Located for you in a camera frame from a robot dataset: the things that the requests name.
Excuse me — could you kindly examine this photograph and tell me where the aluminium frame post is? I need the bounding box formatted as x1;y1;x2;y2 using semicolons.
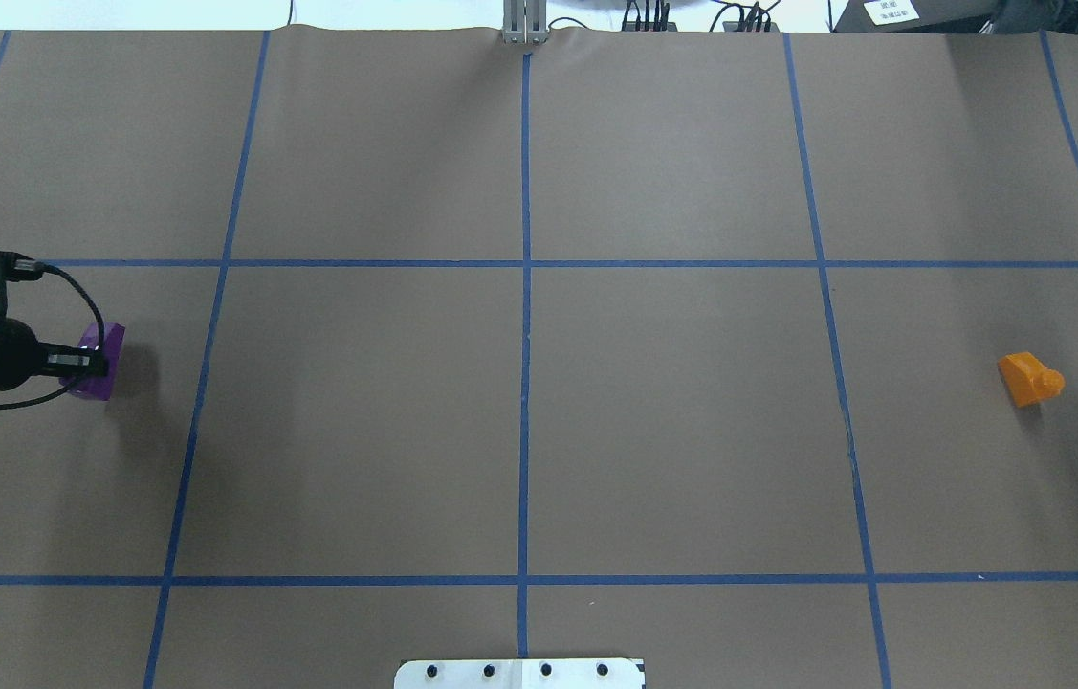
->
500;0;550;45

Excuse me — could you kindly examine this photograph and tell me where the black box with label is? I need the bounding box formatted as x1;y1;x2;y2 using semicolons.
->
831;0;1001;35

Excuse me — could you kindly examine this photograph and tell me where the white metal base plate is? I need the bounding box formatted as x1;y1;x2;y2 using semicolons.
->
393;657;647;688

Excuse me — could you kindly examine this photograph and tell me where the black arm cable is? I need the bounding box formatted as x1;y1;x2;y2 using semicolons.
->
0;258;108;411

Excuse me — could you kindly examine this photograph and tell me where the black cable bundle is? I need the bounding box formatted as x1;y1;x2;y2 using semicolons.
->
621;0;780;33

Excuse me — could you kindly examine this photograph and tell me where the orange trapezoid block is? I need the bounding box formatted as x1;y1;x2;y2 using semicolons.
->
997;350;1065;409

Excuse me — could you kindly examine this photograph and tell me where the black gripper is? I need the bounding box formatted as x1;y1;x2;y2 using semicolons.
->
0;319;109;391

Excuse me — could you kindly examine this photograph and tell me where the purple trapezoid block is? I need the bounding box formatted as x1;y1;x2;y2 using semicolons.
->
70;322;126;402

